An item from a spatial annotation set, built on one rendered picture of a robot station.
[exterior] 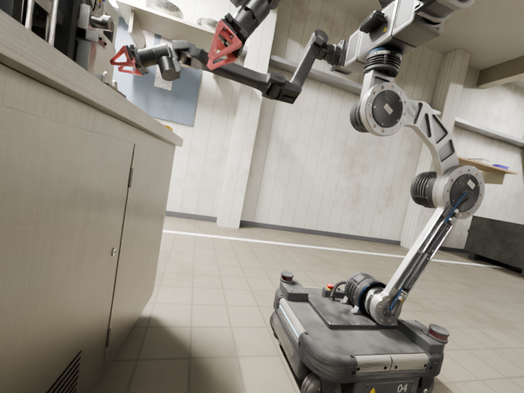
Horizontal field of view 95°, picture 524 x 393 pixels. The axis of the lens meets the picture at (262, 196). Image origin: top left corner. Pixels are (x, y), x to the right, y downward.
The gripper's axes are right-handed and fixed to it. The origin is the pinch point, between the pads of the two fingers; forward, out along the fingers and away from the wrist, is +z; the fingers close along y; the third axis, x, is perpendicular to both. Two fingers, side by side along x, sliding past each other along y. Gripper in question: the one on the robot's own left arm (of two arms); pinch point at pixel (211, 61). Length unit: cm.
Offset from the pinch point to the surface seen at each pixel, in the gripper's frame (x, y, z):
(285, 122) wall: 73, -293, -114
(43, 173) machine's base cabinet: -2.5, 22.0, 37.2
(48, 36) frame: -25.9, 0.9, 20.7
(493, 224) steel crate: 460, -227, -224
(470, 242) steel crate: 483, -256, -187
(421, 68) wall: 197, -293, -355
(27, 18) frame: -26.3, 6.7, 20.8
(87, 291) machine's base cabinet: 13, 5, 60
